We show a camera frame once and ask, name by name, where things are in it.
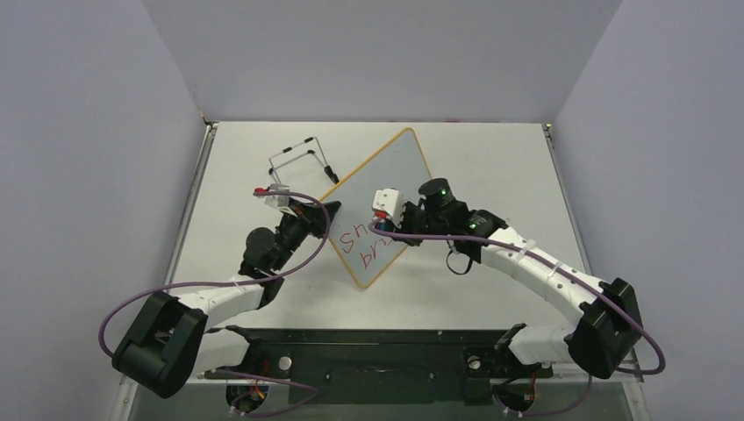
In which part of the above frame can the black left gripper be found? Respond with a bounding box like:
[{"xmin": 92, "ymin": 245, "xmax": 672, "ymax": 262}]
[{"xmin": 271, "ymin": 198, "xmax": 340, "ymax": 272}]

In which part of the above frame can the yellow framed whiteboard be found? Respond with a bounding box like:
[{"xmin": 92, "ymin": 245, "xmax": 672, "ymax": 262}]
[{"xmin": 321, "ymin": 127, "xmax": 432, "ymax": 289}]

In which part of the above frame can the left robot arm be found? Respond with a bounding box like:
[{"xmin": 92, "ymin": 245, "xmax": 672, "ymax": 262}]
[{"xmin": 110, "ymin": 197, "xmax": 342, "ymax": 398}]

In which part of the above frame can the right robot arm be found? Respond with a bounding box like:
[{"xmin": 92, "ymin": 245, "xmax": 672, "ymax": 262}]
[{"xmin": 373, "ymin": 178, "xmax": 642, "ymax": 379}]

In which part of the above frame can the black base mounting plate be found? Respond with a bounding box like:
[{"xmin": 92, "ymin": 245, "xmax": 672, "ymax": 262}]
[{"xmin": 207, "ymin": 328, "xmax": 554, "ymax": 405}]

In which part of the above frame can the black wire easel stand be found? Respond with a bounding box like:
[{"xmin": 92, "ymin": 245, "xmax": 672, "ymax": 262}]
[{"xmin": 267, "ymin": 136, "xmax": 340, "ymax": 185}]

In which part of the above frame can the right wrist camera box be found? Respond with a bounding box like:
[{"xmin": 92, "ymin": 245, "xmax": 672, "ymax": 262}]
[{"xmin": 372, "ymin": 189, "xmax": 405, "ymax": 227}]

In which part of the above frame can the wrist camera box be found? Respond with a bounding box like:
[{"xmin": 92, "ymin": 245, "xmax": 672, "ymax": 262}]
[
  {"xmin": 254, "ymin": 183, "xmax": 291, "ymax": 213},
  {"xmin": 372, "ymin": 189, "xmax": 405, "ymax": 227}
]

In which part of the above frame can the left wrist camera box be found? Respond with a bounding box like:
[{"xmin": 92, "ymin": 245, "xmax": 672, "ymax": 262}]
[{"xmin": 254, "ymin": 183, "xmax": 291, "ymax": 213}]

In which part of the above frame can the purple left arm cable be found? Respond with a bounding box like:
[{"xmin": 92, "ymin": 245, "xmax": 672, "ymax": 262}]
[{"xmin": 98, "ymin": 190, "xmax": 333, "ymax": 418}]

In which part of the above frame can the aluminium frame rail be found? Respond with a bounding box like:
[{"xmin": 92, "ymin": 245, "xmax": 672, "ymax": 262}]
[{"xmin": 111, "ymin": 331, "xmax": 640, "ymax": 397}]

